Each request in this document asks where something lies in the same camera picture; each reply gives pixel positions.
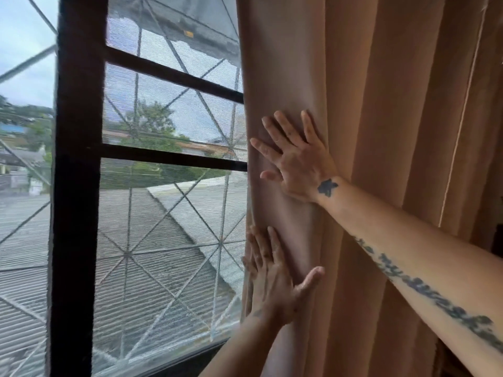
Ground person's left forearm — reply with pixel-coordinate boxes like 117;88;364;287
198;310;295;377

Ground mesh insect screen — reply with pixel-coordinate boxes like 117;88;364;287
91;0;249;374

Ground green tree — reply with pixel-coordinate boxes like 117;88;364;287
118;100;189;153

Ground person's right hand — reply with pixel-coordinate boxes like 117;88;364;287
250;110;341;205

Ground beige fabric curtain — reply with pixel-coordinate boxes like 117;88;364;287
236;0;503;377

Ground grey metal window grille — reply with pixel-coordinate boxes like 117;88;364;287
0;0;249;377

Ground dark wooden window frame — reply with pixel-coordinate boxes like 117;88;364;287
46;0;249;377

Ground grey corrugated roof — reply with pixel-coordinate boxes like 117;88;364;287
0;180;248;377

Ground person's left hand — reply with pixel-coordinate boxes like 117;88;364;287
242;225;326;327

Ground person's right forearm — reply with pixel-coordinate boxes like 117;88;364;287
316;176;503;354

